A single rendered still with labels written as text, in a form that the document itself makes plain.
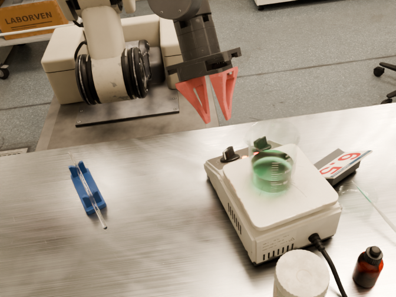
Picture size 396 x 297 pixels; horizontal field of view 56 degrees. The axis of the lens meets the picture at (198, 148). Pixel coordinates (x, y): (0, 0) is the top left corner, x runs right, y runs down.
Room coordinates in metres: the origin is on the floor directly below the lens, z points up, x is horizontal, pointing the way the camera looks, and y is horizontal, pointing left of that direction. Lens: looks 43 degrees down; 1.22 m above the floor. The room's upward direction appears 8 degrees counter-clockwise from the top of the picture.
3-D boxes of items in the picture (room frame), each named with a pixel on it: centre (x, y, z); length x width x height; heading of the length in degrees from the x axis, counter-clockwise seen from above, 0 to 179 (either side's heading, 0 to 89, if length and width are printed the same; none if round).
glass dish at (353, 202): (0.34, -0.23, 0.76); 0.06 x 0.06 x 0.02
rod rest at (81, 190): (0.44, 0.20, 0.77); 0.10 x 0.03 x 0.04; 24
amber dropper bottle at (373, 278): (0.22, -0.19, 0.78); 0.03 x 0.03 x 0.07
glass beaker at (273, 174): (0.33, -0.09, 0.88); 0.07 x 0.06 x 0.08; 97
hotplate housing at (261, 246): (0.35, -0.09, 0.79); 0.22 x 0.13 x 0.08; 14
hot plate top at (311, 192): (0.33, -0.10, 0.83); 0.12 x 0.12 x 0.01; 14
